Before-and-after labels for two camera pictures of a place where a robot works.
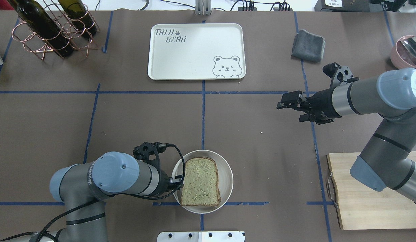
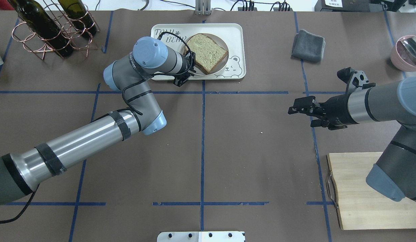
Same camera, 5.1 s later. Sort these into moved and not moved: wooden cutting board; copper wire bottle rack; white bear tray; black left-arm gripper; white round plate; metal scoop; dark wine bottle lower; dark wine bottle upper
Moved: black left-arm gripper; white round plate
Not moved: white bear tray; dark wine bottle upper; dark wine bottle lower; copper wire bottle rack; wooden cutting board; metal scoop
